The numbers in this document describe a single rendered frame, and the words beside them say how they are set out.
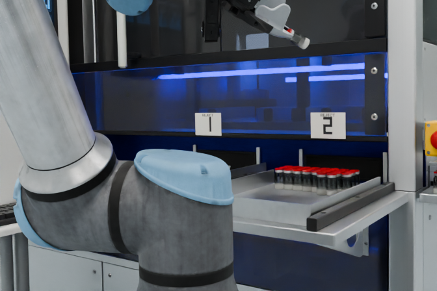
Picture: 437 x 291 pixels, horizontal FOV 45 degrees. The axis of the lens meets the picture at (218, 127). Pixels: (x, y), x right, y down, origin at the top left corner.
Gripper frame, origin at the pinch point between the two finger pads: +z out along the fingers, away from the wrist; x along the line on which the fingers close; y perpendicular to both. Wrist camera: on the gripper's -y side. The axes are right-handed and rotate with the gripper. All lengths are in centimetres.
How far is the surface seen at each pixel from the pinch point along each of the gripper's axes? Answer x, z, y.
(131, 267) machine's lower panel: 20, 14, -91
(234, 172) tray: 8.3, 15.0, -37.5
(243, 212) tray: -24.2, 4.1, -23.9
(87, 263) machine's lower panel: 29, 5, -106
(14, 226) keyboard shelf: 1, -25, -71
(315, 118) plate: 10.1, 23.5, -15.9
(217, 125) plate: 24.2, 10.6, -36.3
